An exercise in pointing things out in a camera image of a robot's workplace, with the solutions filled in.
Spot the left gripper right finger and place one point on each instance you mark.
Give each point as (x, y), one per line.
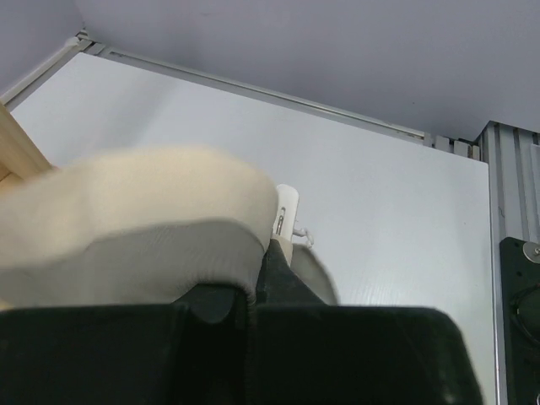
(307, 352)

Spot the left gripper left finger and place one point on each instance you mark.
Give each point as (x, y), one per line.
(190, 351)

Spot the grey underwear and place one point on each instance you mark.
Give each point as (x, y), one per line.
(142, 227)

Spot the white plastic clothespin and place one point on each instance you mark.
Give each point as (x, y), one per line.
(284, 224)

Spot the wooden rack stand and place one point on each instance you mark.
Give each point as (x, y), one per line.
(21, 160)

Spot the aluminium rail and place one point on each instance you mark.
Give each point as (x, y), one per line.
(512, 155)

